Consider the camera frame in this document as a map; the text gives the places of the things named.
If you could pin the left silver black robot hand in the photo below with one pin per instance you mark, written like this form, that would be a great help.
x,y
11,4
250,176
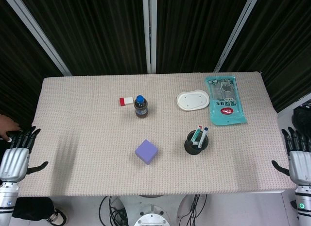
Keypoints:
x,y
13,160

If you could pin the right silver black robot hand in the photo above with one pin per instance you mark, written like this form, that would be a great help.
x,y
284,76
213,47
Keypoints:
x,y
300,162

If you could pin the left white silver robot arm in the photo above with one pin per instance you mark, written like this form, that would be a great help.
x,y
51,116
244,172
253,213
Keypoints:
x,y
7,201

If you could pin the grey round robot base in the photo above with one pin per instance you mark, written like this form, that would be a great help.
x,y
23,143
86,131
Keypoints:
x,y
151,217

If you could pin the person's bare hand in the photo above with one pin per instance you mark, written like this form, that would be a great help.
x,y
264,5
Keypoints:
x,y
8,125

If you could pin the black pen holder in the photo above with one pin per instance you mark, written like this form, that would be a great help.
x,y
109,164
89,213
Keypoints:
x,y
192,148

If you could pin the black equipment box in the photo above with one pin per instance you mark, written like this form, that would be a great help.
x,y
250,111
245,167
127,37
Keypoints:
x,y
302,114

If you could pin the person's black trouser leg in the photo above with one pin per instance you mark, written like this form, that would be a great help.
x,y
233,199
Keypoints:
x,y
31,207

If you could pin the black and white sneaker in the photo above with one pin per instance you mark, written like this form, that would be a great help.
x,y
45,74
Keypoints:
x,y
57,217

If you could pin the beige textured tablecloth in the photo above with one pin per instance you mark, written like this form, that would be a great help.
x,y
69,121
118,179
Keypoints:
x,y
97,143

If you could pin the black pleated curtain panel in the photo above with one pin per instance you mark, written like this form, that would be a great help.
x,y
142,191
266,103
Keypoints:
x,y
92,31
194,31
279,41
19,73

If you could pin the teal plastic cloth package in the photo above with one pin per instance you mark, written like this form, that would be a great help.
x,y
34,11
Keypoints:
x,y
226,102

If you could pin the white oval dish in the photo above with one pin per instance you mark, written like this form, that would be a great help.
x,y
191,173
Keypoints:
x,y
193,100

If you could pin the red and white small box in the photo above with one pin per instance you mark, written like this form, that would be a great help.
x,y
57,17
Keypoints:
x,y
126,101

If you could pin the purple foam cube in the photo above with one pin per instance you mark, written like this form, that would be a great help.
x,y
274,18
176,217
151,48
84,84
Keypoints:
x,y
146,151

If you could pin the dark drink bottle blue cap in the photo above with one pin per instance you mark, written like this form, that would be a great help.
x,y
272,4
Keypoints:
x,y
141,109

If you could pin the white slanted frame post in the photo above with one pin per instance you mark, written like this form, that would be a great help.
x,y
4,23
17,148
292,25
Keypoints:
x,y
36,32
236,31

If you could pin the white upright frame post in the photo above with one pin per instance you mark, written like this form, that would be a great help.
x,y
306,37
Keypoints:
x,y
149,34

